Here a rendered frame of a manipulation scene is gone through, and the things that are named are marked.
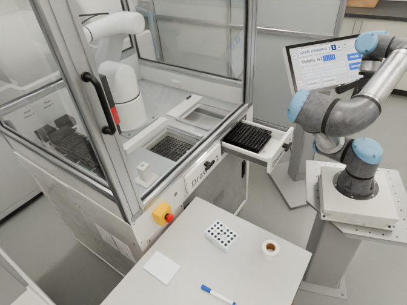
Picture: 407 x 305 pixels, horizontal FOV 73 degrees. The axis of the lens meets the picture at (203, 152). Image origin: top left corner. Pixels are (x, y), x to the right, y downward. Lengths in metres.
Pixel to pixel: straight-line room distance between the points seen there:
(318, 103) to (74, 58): 0.69
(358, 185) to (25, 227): 2.44
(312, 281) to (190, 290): 1.04
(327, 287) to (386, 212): 0.83
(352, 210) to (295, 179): 1.21
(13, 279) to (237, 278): 0.80
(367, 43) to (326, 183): 0.62
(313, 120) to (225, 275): 0.66
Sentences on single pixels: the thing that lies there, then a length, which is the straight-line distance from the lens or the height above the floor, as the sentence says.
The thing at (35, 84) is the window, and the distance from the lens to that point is 1.01.
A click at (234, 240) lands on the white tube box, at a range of 1.19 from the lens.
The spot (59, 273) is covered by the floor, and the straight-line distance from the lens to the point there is 2.33.
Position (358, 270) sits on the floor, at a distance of 2.19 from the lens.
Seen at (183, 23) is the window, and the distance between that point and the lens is 1.05.
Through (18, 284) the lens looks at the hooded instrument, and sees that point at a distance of 0.56.
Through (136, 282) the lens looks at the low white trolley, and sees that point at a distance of 1.20.
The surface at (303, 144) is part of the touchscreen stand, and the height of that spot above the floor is 0.44.
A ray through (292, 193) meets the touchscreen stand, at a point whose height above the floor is 0.04.
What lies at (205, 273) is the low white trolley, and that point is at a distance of 1.17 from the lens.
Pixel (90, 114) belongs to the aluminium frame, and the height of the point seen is 1.43.
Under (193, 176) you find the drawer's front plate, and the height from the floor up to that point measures 0.90.
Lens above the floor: 1.81
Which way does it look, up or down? 40 degrees down
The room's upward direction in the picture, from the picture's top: 6 degrees counter-clockwise
